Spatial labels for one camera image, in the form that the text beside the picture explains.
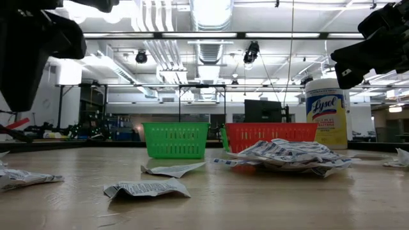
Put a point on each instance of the black overhead camera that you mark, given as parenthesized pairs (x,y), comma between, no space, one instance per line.
(251,52)

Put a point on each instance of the white packet at right edge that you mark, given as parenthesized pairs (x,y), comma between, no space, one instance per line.
(403,156)

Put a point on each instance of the dark equipment rack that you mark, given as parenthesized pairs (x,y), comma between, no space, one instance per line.
(91,105)

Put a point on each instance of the black background rig frame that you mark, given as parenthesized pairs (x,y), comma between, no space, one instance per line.
(202,86)

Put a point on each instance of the red plastic mesh basket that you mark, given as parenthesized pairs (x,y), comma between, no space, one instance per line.
(271,132)

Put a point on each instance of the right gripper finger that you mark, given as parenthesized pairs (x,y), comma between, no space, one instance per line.
(351,67)

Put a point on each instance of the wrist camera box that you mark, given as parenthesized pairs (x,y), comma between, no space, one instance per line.
(96,4)
(381,20)

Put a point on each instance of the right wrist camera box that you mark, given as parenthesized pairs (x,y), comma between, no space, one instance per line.
(381,20)

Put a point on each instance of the Lysol wipes canister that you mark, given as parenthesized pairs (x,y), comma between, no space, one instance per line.
(326,121)

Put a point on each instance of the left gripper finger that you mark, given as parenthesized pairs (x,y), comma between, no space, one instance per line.
(9,80)
(30,80)

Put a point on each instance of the round silver air duct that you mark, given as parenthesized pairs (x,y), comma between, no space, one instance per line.
(211,19)

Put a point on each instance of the black red background device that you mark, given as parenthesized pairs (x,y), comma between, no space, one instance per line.
(17,123)

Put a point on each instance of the black computer monitor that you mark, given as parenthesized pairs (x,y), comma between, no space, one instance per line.
(263,111)

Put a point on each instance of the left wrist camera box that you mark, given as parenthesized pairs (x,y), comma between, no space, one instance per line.
(96,4)

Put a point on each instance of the black overhead light bar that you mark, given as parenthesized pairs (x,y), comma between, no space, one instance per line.
(241,35)

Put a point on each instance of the black ceiling spotlight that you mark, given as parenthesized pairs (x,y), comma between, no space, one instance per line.
(306,80)
(141,57)

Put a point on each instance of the black background robot arm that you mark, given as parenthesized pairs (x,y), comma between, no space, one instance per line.
(48,127)

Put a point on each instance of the glowing ceiling lamp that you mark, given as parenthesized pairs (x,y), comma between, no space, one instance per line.
(395,109)

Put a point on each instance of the green plastic mesh basket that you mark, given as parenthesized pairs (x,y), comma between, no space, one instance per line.
(175,140)
(224,139)

